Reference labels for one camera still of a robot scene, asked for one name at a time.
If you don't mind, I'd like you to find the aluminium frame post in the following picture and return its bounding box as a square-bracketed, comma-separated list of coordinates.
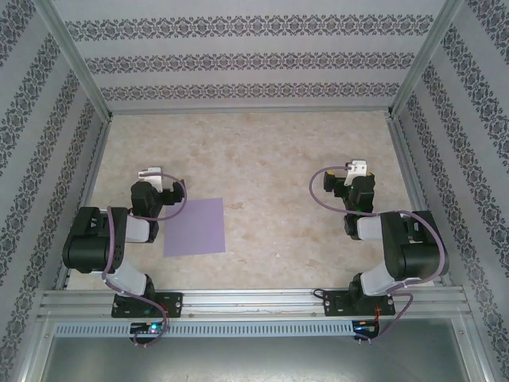
[33, 0, 115, 120]
[387, 0, 465, 120]

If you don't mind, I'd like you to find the aluminium side rail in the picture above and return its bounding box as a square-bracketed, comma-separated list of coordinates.
[53, 117, 112, 291]
[387, 117, 453, 287]

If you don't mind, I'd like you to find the grey metal sheet panel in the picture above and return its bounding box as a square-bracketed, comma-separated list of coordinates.
[37, 318, 484, 382]

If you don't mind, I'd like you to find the long aluminium mounting rail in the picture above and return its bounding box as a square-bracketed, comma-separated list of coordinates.
[37, 285, 472, 322]

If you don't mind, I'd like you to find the grey slotted cable duct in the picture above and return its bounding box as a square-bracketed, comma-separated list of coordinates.
[53, 320, 356, 339]

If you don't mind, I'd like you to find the thin aluminium wall-foot rail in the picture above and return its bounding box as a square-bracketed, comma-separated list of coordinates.
[107, 106, 394, 117]

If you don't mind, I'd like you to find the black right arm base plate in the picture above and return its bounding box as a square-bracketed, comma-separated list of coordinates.
[324, 290, 397, 318]

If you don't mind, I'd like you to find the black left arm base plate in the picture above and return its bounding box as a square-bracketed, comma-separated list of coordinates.
[111, 291, 185, 319]

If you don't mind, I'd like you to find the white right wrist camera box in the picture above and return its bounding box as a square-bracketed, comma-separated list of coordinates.
[344, 159, 369, 188]

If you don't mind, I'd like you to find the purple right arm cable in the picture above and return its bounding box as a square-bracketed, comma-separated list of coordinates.
[309, 166, 445, 345]

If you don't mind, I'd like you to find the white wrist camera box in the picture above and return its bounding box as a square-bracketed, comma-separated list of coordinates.
[344, 159, 369, 188]
[138, 166, 165, 194]

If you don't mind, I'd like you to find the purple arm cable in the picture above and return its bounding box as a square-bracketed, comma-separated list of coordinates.
[101, 171, 190, 349]
[309, 166, 445, 345]

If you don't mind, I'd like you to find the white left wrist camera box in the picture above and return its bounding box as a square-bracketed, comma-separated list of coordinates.
[138, 166, 165, 194]

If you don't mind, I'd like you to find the purple paper sheet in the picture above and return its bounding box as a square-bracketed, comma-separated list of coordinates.
[162, 197, 227, 258]

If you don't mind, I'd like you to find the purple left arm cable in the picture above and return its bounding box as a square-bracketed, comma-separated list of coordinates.
[101, 171, 190, 349]

